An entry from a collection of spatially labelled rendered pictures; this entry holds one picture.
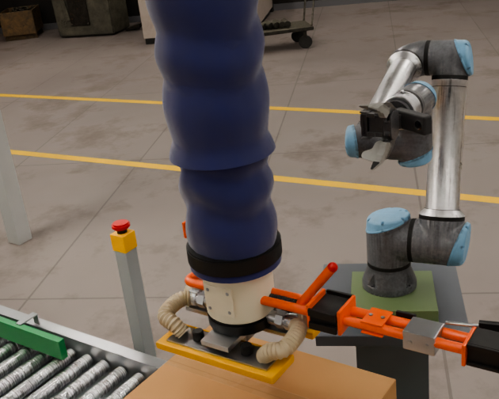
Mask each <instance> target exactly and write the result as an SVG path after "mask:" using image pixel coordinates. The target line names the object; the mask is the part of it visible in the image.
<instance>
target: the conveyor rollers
mask: <svg viewBox="0 0 499 399"><path fill-rule="evenodd" d="M8 342H9V343H8ZM3 345H4V346H3ZM20 349H21V350H20ZM19 350H20V351H19ZM15 352H16V353H15ZM14 353H15V354H14ZM36 353H38V351H36V350H34V349H31V348H28V347H25V346H23V345H20V344H17V343H14V342H13V341H10V340H7V339H4V338H1V337H0V379H1V378H2V379H1V380H0V396H2V395H3V394H4V393H6V392H7V391H8V390H10V389H12V388H13V387H14V386H15V385H16V384H18V383H19V382H21V381H22V380H24V379H25V378H27V377H28V376H29V375H30V374H32V373H33V372H35V371H36V370H38V369H39V368H41V367H42V366H43V365H44V364H45V363H47V362H49V361H50V360H51V359H53V358H55V357H53V356H50V355H47V354H44V353H42V352H40V353H38V354H37V355H36ZM67 354H68V357H66V358H65V359H64V360H61V359H57V358H55V359H53V360H52V361H51V362H50V363H48V364H47V365H45V366H44V367H42V368H41V369H39V370H38V371H37V372H36V373H34V374H33V375H31V376H30V377H29V378H27V379H25V380H24V381H23V382H22V383H20V384H19V385H18V386H16V387H15V388H13V389H12V390H11V391H9V392H8V393H7V394H5V395H4V396H2V397H1V398H0V399H22V398H24V397H26V396H27V395H28V394H30V393H31V392H32V391H33V390H35V389H36V388H37V387H39V386H40V385H42V384H43V383H44V382H46V381H47V380H48V379H49V378H51V377H52V376H53V375H55V374H56V373H58V372H59V371H60V370H62V369H63V368H64V367H65V366H67V365H68V364H69V363H71V362H72V361H74V360H75V359H76V358H77V355H76V353H75V351H74V350H73V349H71V348H68V349H67ZM34 355H35V356H34ZM8 357H9V358H8ZM31 357H32V358H31ZM30 358H31V359H30ZM5 359H6V360H5ZM28 359H30V360H28ZM3 360H4V361H3ZM27 360H28V361H27ZM25 361H27V362H25ZM22 363H24V364H22ZM21 364H22V365H21ZM92 364H93V360H92V358H91V357H90V356H89V355H87V354H85V355H83V356H82V357H80V358H79V359H77V360H76V361H75V362H73V363H72V364H71V365H70V366H68V367H67V368H66V369H64V370H63V371H61V372H60V373H59V374H57V375H56V376H55V377H54V378H52V379H51V380H50V381H48V382H47V383H45V384H44V385H43V386H41V387H40V388H39V389H38V390H36V391H35V392H34V393H32V394H31V395H29V396H28V397H26V398H25V399H48V398H49V397H51V396H52V395H53V394H55V393H56V392H58V391H59V390H60V389H62V388H63V387H64V386H65V385H66V384H67V383H69V382H70V381H72V380H73V379H74V378H76V377H77V376H78V375H80V374H81V373H82V372H83V371H84V370H86V369H87V368H88V367H90V366H91V365H92ZM20 365H21V366H20ZM15 368H17V369H16V370H14V369H15ZM12 370H14V371H12ZM109 370H110V367H109V364H108V363H107V362H106V361H104V360H101V361H100V362H99V363H97V364H96V365H94V366H93V367H92V368H90V369H89V370H88V371H87V372H86V373H84V374H83V375H82V376H80V377H79V378H77V379H76V380H75V381H74V382H72V383H71V384H70V385H69V386H68V387H66V388H65V389H63V390H62V391H61V392H60V393H58V394H57V395H55V396H54V397H53V398H52V399H75V398H76V397H77V396H78V395H79V394H80V393H82V392H83V391H84V390H86V389H87V388H88V387H89V386H91V385H92V384H93V383H95V382H96V381H97V380H98V379H99V378H100V377H102V376H103V375H104V374H106V373H107V372H108V371H109ZM11 371H12V372H11ZM10 372H11V373H10ZM7 374H8V375H7ZM5 375H6V376H5ZM127 375H128V374H127V371H126V370H125V369H124V368H123V367H121V366H119V367H117V368H116V369H115V370H113V371H112V372H111V373H110V374H108V375H107V376H106V377H104V378H103V379H102V380H100V381H99V383H97V384H96V385H95V386H94V387H92V388H91V389H90V390H88V391H87V392H86V393H84V394H83V395H82V396H81V397H80V398H79V399H101V398H102V397H103V396H104V395H106V393H107V392H109V391H110V390H111V389H112V388H114V387H115V386H116V385H117V384H119V383H120V382H121V381H122V380H124V379H125V378H126V377H127ZM4 376H5V377H4ZM3 377H4V378H3ZM144 381H145V378H144V377H143V375H142V374H140V373H135V374H134V375H133V376H131V377H130V378H129V379H128V380H127V381H126V382H125V383H124V384H122V385H121V386H120V387H119V388H117V389H116V390H115V391H114V392H112V393H111V394H110V395H109V396H108V397H106V398H105V399H124V398H125V397H126V396H127V395H128V394H129V393H130V392H131V391H132V390H134V389H135V388H136V387H137V386H139V385H140V384H141V383H142V382H144Z"/></svg>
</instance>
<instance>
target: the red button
mask: <svg viewBox="0 0 499 399"><path fill-rule="evenodd" d="M129 226H130V222H129V221H128V220H126V219H120V220H116V221H115V222H114V223H113V224H112V229H113V230H115V231H116V232H117V233H118V234H126V233H127V232H128V230H127V229H128V227H129Z"/></svg>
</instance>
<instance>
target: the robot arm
mask: <svg viewBox="0 0 499 399"><path fill-rule="evenodd" d="M473 73H474V60H473V53H472V48H471V45H470V42H469V41H467V40H457V39H453V40H420V41H416V42H413V43H410V44H407V45H404V46H402V47H400V48H399V49H397V50H396V51H394V52H393V53H392V55H391V56H390V58H389V59H388V61H387V73H386V74H385V76H384V78H383V80H382V82H381V83H380V85H379V88H378V89H377V91H376V92H375V95H374V97H373V98H372V99H371V102H370V104H361V105H359V107H361V108H363V110H362V111H360V113H361V114H360V121H359V123H358V124H357V125H354V124H353V125H349V126H347V128H346V132H345V150H346V153H347V155H348V156H349V157H351V158H363V159H366V160H369V161H370V162H373V163H372V165H371V170H374V169H376V168H377V167H378V166H380V165H381V164H382V163H383V162H384V161H385V160H386V159H389V160H398V164H399V165H400V166H403V167H408V168H413V167H418V166H422V165H426V164H427V163H428V169H427V184H426V199H425V208H424V209H423V210H422V211H420V212H419V218H410V213H409V212H408V211H407V210H406V209H404V208H400V207H393V208H391V207H388V208H383V209H380V210H377V211H375V212H373V213H371V214H370V215H369V216H368V218H367V225H366V239H367V261H368V265H367V267H366V269H365V272H364V275H363V279H362V285H363V288H364V289H365V290H366V292H368V293H370V294H372V295H376V296H379V297H386V298H394V297H400V296H403V295H407V294H409V293H411V292H413V291H414V290H415V289H416V287H417V277H416V275H415V273H414V271H413V268H412V266H411V262H414V263H422V264H437V265H445V266H460V265H462V264H463V263H464V262H465V259H466V258H467V252H468V249H469V244H470V232H471V224H470V223H469V222H465V214H464V213H462V212H461V210H460V209H459V202H460V189H461V175H462V161H463V136H464V122H465V108H466V95H467V82H468V76H471V75H473ZM420 76H432V85H430V84H428V83H427V82H423V81H416V80H417V79H418V78H419V77H420Z"/></svg>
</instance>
